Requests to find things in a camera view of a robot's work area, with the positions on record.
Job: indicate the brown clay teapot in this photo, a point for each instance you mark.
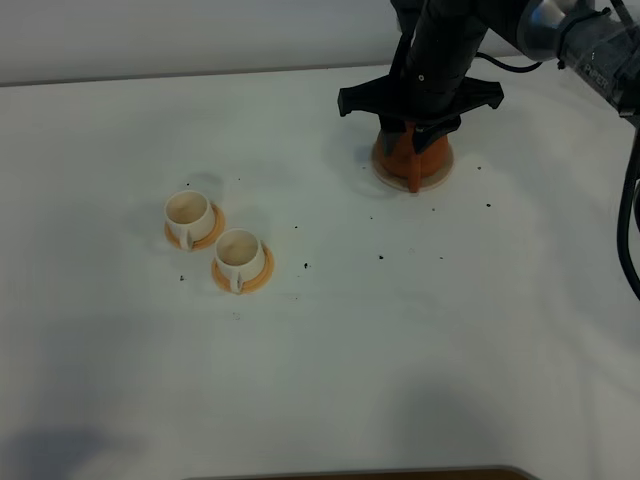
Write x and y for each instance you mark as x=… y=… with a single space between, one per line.
x=415 y=155

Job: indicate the orange saucer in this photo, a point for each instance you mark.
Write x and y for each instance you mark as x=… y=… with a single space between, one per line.
x=252 y=285
x=206 y=241

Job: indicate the white teacup near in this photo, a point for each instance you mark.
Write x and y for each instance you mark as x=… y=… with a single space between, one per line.
x=239 y=258

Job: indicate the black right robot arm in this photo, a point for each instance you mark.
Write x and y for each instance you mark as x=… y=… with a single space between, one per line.
x=600 y=46

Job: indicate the orange saucer far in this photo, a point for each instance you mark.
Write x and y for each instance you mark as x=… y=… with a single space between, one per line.
x=206 y=241

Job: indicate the white teacup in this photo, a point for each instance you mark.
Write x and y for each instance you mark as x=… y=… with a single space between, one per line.
x=189 y=216
x=239 y=258

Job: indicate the white teacup far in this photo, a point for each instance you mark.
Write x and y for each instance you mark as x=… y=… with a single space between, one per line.
x=189 y=216

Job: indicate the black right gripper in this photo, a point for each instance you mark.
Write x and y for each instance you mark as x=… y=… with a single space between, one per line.
x=427 y=83

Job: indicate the beige round teapot coaster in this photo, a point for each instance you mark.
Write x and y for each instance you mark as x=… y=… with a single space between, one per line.
x=400 y=180

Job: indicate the orange saucer near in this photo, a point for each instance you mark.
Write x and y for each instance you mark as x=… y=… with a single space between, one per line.
x=252 y=285

